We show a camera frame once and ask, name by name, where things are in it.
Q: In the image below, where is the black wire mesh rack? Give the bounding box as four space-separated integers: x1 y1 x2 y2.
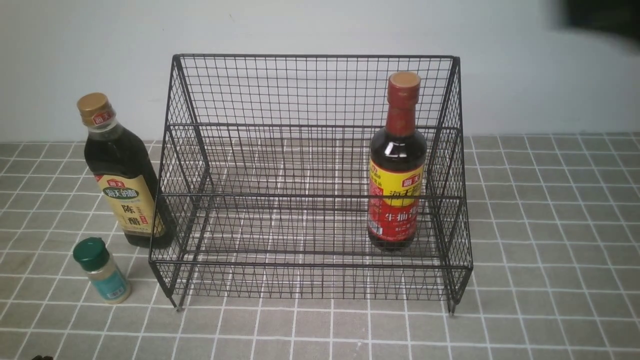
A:
148 54 474 313

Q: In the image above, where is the green cap spice jar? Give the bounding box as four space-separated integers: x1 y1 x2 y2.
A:
71 237 131 305

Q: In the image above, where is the red label soy sauce bottle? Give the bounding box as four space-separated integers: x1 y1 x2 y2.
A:
366 71 427 252

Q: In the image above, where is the grey checkered tablecloth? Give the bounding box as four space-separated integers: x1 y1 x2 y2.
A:
1 133 639 360

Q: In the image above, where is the gold cap vinegar bottle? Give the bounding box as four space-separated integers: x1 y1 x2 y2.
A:
77 92 175 249

